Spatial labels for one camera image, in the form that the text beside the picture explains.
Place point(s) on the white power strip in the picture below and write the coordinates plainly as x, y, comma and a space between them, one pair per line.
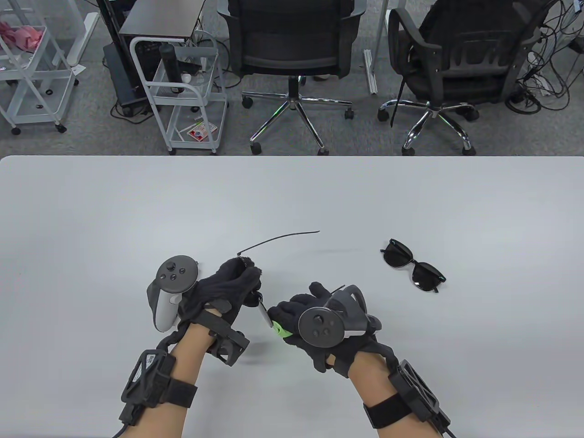
543, 86

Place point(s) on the white metal desk leg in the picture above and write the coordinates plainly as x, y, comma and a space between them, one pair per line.
370, 73

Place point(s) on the green cleaning cloth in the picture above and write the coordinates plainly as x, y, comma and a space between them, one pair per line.
282, 331

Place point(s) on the black bottle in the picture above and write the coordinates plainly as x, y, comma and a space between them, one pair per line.
169, 64

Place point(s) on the black computer tower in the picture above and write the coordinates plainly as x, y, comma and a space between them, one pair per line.
121, 77

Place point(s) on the black ribbed office chair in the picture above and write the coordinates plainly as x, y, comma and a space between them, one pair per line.
461, 68

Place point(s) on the person's right hand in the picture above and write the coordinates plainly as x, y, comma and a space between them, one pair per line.
292, 310

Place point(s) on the black mesh office chair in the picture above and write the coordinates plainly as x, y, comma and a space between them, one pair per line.
292, 41

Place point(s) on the black square sunglasses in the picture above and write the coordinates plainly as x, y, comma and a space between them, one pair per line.
397, 258
264, 315

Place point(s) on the white rolling cart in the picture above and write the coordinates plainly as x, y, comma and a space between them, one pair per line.
27, 105
175, 137

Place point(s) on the person's left hand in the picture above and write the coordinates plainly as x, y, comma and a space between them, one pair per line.
219, 287

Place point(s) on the white desk foot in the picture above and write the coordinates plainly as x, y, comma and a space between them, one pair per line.
82, 41

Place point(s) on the grey handheld controller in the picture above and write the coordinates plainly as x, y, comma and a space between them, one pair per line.
175, 273
319, 326

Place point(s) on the pink cloth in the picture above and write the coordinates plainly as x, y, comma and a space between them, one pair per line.
25, 36

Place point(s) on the dark side table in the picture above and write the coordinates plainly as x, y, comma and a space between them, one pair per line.
159, 18

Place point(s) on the red and white packet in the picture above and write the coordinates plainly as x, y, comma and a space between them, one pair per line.
198, 132

